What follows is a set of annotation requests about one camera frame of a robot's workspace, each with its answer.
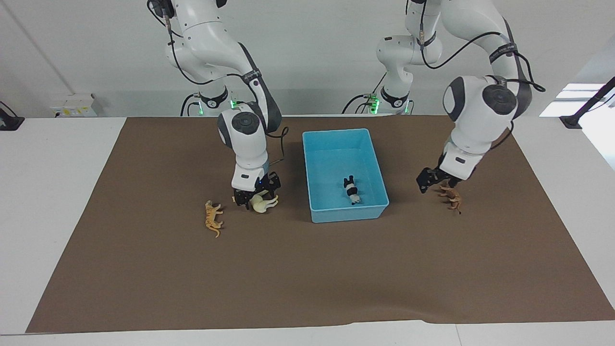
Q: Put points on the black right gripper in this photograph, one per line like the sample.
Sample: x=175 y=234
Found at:
x=262 y=186

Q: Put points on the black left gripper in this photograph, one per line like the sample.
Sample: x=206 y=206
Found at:
x=432 y=177

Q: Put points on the cream horse toy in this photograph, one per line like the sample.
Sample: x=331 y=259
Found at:
x=262 y=204

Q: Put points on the brown lion toy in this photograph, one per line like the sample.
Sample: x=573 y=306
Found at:
x=453 y=197

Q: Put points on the orange tiger toy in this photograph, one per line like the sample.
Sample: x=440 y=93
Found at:
x=212 y=218

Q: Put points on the black white panda toy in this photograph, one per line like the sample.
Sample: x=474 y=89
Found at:
x=353 y=192

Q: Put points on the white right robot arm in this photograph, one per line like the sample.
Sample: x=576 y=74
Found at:
x=245 y=144

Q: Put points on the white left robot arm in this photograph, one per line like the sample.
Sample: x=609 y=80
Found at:
x=475 y=110

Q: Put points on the light blue storage box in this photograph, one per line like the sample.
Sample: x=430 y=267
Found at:
x=331 y=163

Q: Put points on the white box yellow label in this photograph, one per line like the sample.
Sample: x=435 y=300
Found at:
x=72 y=105

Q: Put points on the brown table mat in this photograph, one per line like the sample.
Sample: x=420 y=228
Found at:
x=288 y=269

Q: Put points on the bright window pane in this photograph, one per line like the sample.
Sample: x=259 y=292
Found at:
x=571 y=98

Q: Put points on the black table clamp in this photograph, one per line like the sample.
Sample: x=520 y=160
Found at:
x=9 y=121

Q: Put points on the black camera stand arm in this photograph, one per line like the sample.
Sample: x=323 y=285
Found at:
x=588 y=103

